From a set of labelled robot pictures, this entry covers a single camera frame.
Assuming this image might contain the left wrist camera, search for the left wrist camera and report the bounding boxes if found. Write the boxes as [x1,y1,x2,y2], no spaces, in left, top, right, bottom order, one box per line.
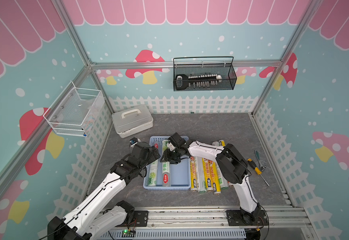
[129,137,140,148]

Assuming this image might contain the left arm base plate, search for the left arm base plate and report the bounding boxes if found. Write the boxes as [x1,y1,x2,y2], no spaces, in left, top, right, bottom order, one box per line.
[126,211,149,228]

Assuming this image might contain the small green circuit board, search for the small green circuit board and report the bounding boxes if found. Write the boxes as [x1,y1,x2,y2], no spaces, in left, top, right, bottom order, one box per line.
[121,229,136,238]

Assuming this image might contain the yellow blue-label wrap roll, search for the yellow blue-label wrap roll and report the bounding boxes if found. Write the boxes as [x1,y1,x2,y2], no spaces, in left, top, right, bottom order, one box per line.
[209,160,221,195]

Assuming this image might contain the yellow black screwdriver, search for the yellow black screwdriver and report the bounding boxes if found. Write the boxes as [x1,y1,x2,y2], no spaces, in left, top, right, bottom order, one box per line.
[247,158,270,187]

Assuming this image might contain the light blue plastic basket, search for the light blue plastic basket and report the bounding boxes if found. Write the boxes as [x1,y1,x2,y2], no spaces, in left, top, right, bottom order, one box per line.
[142,135,191,191]

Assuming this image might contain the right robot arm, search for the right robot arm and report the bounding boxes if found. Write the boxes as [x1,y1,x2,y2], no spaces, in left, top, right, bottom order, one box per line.
[160,133,262,223]

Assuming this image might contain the white wire mesh basket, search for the white wire mesh basket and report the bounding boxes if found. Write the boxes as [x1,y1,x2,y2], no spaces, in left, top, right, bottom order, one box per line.
[43,82,105,137]

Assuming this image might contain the white plastic storage box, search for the white plastic storage box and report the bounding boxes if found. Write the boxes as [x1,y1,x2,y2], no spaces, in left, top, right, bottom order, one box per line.
[112,105,153,139]

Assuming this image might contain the black wire mesh basket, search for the black wire mesh basket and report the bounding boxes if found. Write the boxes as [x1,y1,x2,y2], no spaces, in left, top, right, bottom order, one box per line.
[173,56,237,92]

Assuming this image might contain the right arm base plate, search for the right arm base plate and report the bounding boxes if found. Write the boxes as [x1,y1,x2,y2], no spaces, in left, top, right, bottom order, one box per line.
[225,210,269,228]

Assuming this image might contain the green handled tool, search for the green handled tool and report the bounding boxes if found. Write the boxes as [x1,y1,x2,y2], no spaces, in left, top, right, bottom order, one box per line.
[254,150,266,172]

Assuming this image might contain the clear green wrap roll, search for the clear green wrap roll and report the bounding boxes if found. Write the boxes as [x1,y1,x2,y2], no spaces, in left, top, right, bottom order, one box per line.
[195,157,206,193]

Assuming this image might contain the black socket bit holder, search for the black socket bit holder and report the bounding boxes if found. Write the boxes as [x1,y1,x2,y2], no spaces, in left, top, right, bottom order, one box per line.
[173,74,222,91]

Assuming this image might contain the grey slotted cable duct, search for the grey slotted cable duct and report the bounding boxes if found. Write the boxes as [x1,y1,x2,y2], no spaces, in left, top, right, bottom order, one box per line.
[99,228,247,240]

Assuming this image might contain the yellow red wrap roll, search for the yellow red wrap roll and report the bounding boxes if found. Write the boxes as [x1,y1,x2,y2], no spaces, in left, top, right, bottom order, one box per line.
[189,157,197,191]

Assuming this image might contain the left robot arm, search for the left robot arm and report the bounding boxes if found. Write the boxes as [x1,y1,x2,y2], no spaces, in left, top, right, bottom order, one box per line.
[45,139,160,240]

